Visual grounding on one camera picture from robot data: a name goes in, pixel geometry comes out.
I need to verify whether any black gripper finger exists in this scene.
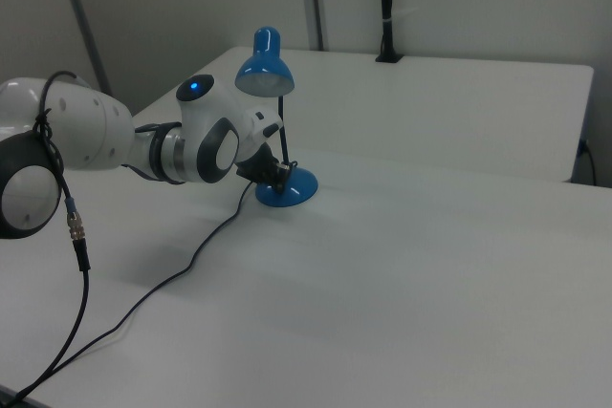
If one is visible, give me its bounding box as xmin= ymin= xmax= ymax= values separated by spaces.
xmin=272 ymin=161 xmax=295 ymax=194

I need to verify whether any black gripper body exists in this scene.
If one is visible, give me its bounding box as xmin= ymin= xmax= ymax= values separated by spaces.
xmin=235 ymin=143 xmax=280 ymax=187

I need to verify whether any blue desk lamp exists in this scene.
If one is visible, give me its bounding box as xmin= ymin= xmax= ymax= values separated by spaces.
xmin=233 ymin=26 xmax=319 ymax=209

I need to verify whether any black clamped mounting pole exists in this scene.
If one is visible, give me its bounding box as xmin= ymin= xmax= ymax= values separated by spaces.
xmin=374 ymin=0 xmax=405 ymax=65

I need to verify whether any black lamp power cord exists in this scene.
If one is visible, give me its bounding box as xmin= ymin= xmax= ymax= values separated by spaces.
xmin=13 ymin=161 xmax=302 ymax=402

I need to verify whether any black robot cable with connector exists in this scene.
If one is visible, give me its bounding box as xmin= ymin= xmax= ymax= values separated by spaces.
xmin=12 ymin=70 xmax=93 ymax=403

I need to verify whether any black cable beside table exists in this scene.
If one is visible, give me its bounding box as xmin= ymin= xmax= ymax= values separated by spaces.
xmin=577 ymin=139 xmax=599 ymax=187

